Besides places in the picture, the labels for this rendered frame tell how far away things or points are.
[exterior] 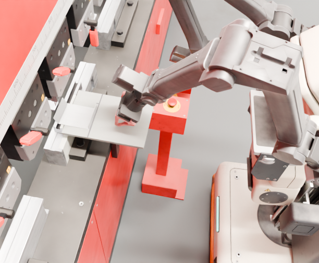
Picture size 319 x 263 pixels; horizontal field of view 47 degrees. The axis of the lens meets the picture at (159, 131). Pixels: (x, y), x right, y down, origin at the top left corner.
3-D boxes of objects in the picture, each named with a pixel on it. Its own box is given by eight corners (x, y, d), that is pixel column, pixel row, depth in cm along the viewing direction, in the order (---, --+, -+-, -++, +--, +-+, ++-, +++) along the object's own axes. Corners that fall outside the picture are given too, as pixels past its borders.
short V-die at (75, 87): (63, 133, 117) (62, 128, 115) (54, 132, 117) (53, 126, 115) (82, 87, 128) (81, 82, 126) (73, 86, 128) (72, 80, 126)
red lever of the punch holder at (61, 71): (63, 70, 86) (76, 66, 95) (46, 67, 86) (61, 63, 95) (62, 77, 86) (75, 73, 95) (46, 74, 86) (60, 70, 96)
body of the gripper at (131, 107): (117, 115, 105) (129, 102, 100) (125, 88, 111) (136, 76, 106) (136, 124, 107) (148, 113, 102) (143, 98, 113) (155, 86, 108)
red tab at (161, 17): (159, 34, 208) (160, 24, 203) (156, 34, 209) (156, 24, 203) (163, 18, 217) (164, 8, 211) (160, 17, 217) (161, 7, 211)
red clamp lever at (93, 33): (98, 48, 114) (96, 23, 106) (86, 46, 114) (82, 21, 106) (100, 44, 115) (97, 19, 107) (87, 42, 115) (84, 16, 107)
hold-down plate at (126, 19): (123, 48, 154) (123, 42, 152) (111, 46, 155) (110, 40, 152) (138, 4, 171) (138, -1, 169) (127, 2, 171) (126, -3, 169)
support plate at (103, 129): (143, 149, 113) (143, 147, 112) (61, 134, 114) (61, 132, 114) (154, 105, 123) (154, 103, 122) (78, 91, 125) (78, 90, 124)
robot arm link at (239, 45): (286, 89, 50) (310, 27, 52) (200, 70, 57) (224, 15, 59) (304, 168, 89) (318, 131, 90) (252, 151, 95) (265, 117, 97)
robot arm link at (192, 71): (241, 90, 57) (266, 31, 59) (212, 72, 55) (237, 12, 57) (154, 111, 98) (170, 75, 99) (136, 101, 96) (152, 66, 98)
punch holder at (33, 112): (31, 164, 87) (12, 124, 74) (-3, 158, 88) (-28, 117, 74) (52, 116, 96) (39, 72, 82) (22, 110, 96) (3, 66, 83)
